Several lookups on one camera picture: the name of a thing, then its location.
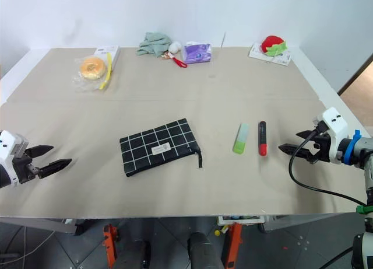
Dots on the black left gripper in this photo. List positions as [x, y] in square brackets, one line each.
[25, 168]

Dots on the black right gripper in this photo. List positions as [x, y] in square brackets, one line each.
[320, 149]

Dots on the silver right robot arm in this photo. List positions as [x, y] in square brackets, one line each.
[364, 148]

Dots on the black grid pencil pouch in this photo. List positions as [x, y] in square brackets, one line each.
[158, 148]

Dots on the black red marker pen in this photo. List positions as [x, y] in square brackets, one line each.
[262, 138]

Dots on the green eraser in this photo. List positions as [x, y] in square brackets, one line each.
[241, 138]

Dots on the white printed booklet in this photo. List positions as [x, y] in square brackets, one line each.
[281, 58]

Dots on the brown wooden door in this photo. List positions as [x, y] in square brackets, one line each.
[359, 79]

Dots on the white tray under table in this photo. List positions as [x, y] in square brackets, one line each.
[240, 219]

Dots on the bagel in clear plastic bag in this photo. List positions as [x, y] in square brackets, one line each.
[91, 69]

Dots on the red strawberry plush toy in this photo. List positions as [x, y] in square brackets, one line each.
[274, 44]

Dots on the orange metal table clamp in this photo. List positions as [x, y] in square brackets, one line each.
[234, 242]
[109, 242]

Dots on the yellow plastic strip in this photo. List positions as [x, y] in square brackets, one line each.
[106, 72]

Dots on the small yellow object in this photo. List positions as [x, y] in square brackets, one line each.
[217, 232]

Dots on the white flat box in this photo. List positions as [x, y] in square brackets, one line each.
[109, 52]

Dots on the purple tissue pack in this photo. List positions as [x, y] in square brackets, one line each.
[198, 53]

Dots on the dark rounded shape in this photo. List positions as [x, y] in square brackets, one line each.
[204, 251]

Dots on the pale green cloth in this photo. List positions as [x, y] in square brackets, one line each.
[153, 43]

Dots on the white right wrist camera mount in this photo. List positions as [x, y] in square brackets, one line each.
[335, 123]

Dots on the grey metal table frame bar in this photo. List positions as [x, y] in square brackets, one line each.
[38, 224]

